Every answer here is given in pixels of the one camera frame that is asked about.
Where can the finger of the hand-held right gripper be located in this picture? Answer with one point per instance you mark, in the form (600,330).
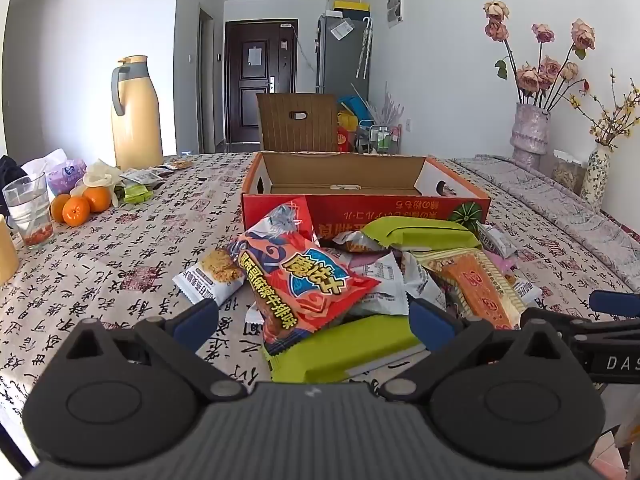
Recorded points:
(615,304)

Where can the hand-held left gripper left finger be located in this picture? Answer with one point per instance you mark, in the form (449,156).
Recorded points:
(196,319)

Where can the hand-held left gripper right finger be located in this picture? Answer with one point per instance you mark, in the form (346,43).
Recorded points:
(434,321)

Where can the white snack packet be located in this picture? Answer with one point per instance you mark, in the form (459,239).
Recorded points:
(422,282)
(497,240)
(380,285)
(525,287)

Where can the white oat biscuit packet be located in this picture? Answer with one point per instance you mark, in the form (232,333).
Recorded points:
(215,272)

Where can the orange cream snack packet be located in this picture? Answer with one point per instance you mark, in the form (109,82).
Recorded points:
(480,290)

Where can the green wafer packet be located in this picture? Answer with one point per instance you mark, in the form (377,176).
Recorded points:
(425,232)
(350,345)

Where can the pink snack packet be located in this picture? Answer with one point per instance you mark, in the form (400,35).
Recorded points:
(500,261)

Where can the red orange snack bag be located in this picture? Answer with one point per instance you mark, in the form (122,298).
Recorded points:
(300,280)

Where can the red orange cardboard box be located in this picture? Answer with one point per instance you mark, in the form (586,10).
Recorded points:
(350,180)

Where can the white brown print packet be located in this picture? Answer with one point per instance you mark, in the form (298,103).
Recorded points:
(357,243)

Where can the grey pink patterned blanket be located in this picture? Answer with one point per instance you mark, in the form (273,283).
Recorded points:
(560,210)

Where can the white floral vase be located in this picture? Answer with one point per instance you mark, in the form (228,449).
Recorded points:
(595,175)

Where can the small green snack packet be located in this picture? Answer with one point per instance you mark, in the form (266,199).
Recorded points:
(136,193)

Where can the clear storage container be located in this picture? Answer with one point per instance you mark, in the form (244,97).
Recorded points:
(567,172)

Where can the white sachets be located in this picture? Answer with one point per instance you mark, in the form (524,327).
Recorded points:
(142,176)

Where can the orange fruit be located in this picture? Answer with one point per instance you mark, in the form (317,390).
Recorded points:
(58,209)
(97,199)
(76,211)

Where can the brown biscuit packet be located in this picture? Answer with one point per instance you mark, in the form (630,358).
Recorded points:
(176,164)

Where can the pink grey ribbed vase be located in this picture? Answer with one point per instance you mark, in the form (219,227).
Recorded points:
(529,132)

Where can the purple tissue pack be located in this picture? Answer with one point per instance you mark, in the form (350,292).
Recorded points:
(67,176)

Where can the yellow object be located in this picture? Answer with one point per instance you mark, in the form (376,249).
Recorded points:
(7,252)

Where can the clear drinking glass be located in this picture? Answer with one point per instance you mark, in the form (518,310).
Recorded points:
(27,210)

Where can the red gift box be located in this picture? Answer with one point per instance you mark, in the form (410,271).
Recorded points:
(342,141)

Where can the yellow thermos jug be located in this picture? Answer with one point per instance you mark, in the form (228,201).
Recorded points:
(136,120)

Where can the brown wooden chair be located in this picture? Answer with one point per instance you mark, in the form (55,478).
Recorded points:
(280,127)

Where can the yellow bag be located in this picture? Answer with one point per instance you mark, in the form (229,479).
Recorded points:
(346,120)

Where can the white dried branches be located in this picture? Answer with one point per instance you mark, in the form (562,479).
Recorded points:
(390,105)

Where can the blue plastic item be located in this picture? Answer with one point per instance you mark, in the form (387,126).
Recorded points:
(352,107)

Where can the dark bag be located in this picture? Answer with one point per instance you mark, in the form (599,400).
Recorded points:
(7,180)

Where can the dark brown entrance door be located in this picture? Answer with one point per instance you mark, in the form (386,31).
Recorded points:
(260,90)

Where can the grey interior door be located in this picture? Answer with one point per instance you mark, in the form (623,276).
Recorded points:
(206,75)

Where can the dried pink roses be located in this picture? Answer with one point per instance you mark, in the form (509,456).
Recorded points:
(542,67)

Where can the paper sheet on door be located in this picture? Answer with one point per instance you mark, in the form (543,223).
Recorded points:
(253,56)

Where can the grey refrigerator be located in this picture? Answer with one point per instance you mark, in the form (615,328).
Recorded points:
(345,60)

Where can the white folded umbrella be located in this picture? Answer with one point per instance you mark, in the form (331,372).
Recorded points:
(366,47)

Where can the paper sheet on refrigerator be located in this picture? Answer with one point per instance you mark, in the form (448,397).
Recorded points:
(341,30)

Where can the yellow box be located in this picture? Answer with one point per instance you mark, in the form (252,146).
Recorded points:
(352,6)

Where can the white wall panel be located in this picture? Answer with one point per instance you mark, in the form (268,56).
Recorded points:
(394,6)

